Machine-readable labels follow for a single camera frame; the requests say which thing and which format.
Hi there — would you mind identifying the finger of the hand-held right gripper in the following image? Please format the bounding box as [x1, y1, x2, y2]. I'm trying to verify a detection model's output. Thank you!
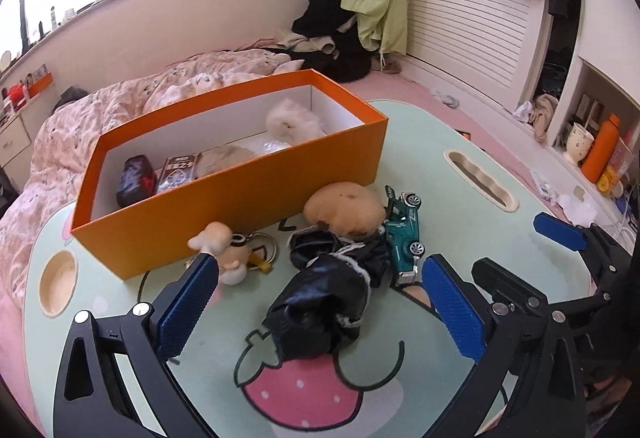
[533, 211, 634, 280]
[472, 257, 551, 317]

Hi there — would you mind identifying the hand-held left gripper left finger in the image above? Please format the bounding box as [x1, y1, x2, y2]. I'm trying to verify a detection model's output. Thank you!
[52, 252, 221, 438]

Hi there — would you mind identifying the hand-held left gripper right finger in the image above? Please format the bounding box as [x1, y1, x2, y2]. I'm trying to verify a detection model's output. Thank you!
[421, 254, 587, 438]

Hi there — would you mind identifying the beige plush keychain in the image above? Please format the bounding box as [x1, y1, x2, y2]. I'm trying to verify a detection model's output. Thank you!
[187, 221, 278, 286]

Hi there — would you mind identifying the green toy car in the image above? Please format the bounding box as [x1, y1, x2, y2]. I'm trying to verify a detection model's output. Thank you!
[384, 185, 427, 288]

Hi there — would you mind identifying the orange cardboard box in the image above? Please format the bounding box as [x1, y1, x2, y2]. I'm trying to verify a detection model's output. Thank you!
[70, 69, 389, 281]

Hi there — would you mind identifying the brown card box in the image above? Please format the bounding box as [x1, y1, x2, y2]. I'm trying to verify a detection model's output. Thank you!
[155, 152, 203, 195]

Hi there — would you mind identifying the black embossed case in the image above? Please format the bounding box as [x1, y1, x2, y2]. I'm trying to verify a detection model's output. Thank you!
[116, 157, 158, 207]

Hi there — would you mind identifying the brown capybara plush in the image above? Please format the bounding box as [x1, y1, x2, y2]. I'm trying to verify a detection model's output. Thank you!
[304, 182, 387, 239]

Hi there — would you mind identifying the brown fur pompom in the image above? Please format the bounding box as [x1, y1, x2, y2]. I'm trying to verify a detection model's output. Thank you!
[197, 144, 261, 179]

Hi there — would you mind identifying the white fur pompom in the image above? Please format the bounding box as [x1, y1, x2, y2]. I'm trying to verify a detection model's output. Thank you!
[265, 98, 326, 144]

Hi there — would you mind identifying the green cartoon printed desktop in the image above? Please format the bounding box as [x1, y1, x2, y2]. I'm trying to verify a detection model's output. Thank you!
[22, 99, 601, 438]

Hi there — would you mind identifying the white dotted mug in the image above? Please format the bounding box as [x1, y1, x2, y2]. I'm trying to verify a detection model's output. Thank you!
[565, 122, 596, 166]

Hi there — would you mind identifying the orange bottle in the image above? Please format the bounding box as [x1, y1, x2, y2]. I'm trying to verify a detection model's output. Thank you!
[580, 114, 622, 184]

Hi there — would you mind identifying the beige cloth bundle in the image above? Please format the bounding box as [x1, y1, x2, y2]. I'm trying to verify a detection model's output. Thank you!
[515, 93, 560, 145]

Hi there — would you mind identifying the pink floral quilt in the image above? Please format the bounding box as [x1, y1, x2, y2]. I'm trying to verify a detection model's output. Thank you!
[0, 49, 306, 314]

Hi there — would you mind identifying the white slatted wardrobe door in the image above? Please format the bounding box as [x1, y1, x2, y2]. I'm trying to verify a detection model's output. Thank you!
[407, 0, 551, 104]

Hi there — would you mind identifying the white drawer cabinet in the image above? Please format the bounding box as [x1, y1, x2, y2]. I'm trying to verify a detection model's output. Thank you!
[0, 115, 36, 169]

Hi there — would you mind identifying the small orange tray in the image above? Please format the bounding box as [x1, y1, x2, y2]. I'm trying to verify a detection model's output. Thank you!
[27, 71, 53, 99]

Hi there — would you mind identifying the beige crumpled garment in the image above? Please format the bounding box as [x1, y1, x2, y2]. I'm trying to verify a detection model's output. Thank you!
[277, 31, 341, 55]

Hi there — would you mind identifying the black clothes pile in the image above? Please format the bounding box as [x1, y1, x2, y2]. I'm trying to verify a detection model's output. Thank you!
[291, 0, 386, 82]

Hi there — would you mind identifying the white wall shelf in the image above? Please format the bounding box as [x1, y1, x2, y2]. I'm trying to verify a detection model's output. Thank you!
[550, 53, 640, 199]

